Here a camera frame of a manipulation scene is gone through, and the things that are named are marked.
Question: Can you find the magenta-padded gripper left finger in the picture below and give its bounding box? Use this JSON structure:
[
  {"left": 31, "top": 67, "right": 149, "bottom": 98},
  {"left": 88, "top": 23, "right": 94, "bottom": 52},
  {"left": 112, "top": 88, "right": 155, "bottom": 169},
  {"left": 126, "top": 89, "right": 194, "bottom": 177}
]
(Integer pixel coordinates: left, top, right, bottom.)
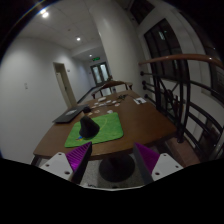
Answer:
[{"left": 39, "top": 141, "right": 93, "bottom": 185}]

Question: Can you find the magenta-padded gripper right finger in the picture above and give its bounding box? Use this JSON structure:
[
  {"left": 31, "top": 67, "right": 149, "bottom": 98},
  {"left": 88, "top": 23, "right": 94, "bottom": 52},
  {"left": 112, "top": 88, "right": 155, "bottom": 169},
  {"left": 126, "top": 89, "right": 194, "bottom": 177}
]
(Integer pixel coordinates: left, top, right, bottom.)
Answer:
[{"left": 133, "top": 142, "right": 184, "bottom": 185}]

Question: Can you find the black vertical computer mouse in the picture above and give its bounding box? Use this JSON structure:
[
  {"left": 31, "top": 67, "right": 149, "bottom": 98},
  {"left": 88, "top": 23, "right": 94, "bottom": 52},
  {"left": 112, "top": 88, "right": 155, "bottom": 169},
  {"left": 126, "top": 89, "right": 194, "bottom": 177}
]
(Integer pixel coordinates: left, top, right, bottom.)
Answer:
[{"left": 78, "top": 115, "right": 101, "bottom": 140}]

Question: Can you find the green mouse pad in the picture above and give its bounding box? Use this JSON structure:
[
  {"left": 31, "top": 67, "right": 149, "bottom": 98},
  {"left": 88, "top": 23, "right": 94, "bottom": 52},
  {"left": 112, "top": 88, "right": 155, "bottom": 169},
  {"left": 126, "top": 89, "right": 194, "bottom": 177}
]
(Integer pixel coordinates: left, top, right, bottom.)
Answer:
[{"left": 64, "top": 111, "right": 125, "bottom": 149}]

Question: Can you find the black flat square box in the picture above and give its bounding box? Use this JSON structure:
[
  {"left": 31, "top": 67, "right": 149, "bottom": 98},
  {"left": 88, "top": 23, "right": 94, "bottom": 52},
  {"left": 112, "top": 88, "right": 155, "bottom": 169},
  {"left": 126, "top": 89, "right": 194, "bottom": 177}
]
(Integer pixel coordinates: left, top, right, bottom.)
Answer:
[{"left": 52, "top": 104, "right": 88, "bottom": 124}]

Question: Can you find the white paper sheet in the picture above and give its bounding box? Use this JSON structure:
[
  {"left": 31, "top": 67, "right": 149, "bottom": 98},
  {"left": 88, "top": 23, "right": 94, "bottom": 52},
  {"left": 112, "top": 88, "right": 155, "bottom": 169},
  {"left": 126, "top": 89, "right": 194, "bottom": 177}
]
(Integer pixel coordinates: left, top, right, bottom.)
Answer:
[{"left": 133, "top": 97, "right": 148, "bottom": 105}]

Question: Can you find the wooden side door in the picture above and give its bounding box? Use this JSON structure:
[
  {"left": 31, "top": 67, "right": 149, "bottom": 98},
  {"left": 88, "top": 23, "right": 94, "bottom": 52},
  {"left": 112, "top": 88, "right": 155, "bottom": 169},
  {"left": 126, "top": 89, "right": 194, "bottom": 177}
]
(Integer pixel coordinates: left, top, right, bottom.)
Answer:
[{"left": 53, "top": 61, "right": 78, "bottom": 108}]

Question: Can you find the wooden curved-back armchair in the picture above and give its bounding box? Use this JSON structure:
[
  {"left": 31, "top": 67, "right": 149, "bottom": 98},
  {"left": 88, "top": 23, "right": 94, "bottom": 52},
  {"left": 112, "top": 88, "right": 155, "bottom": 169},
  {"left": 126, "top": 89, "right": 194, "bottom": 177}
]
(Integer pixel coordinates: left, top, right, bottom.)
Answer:
[{"left": 90, "top": 79, "right": 134, "bottom": 100}]

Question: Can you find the double glass door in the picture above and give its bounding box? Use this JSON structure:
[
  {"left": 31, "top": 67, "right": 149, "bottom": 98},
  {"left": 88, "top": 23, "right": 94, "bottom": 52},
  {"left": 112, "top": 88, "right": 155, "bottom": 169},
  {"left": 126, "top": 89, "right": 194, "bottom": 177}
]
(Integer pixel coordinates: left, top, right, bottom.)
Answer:
[{"left": 89, "top": 61, "right": 110, "bottom": 86}]

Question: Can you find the wood-topped black metal railing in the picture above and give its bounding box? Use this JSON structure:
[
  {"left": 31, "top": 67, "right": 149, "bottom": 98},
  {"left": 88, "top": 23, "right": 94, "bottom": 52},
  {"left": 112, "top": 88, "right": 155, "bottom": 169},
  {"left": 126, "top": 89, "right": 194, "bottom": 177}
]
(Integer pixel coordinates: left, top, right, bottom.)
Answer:
[{"left": 138, "top": 53, "right": 224, "bottom": 161}]

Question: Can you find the dark framed window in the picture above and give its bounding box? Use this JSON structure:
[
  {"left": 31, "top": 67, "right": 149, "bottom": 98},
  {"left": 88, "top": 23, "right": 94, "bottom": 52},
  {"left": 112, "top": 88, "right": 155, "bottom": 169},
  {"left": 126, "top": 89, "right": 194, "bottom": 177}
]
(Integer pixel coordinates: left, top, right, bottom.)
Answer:
[{"left": 129, "top": 0, "right": 224, "bottom": 111}]

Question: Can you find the black round table pedestal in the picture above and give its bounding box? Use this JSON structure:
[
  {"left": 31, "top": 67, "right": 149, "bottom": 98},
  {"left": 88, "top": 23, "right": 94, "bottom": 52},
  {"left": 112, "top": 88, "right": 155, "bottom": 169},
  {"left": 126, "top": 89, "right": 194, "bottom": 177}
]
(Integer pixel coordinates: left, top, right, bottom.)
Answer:
[{"left": 98, "top": 153, "right": 136, "bottom": 183}]

